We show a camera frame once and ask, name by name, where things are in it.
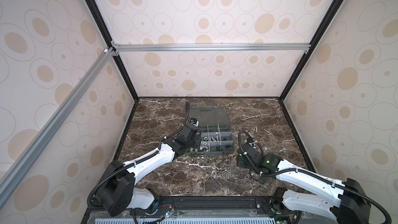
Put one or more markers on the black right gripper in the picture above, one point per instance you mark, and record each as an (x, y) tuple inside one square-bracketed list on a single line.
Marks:
[(239, 161)]

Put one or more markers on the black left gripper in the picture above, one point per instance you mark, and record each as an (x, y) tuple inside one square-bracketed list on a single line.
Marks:
[(198, 140)]

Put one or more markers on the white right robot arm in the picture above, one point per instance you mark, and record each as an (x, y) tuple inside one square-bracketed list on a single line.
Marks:
[(343, 202)]

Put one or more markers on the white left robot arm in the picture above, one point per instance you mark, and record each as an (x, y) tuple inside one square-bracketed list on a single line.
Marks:
[(116, 191)]

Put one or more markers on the clear plastic compartment box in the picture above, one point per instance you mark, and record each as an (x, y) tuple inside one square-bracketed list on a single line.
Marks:
[(215, 137)]

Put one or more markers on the silver aluminium crossbar rear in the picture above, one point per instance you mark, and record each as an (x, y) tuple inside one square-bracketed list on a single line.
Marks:
[(212, 47)]

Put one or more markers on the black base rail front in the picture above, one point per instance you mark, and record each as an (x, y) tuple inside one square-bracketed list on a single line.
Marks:
[(205, 210)]

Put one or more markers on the silver aluminium rail left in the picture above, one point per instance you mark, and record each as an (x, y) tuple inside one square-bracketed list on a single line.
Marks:
[(30, 155)]

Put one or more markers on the black corner frame post left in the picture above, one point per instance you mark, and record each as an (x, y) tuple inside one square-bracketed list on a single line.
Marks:
[(105, 34)]

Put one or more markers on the black corner frame post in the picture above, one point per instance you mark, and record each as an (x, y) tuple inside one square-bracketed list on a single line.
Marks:
[(105, 34), (324, 24)]

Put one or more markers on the black corner frame post right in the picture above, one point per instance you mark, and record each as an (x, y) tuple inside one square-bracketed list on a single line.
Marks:
[(324, 24)]

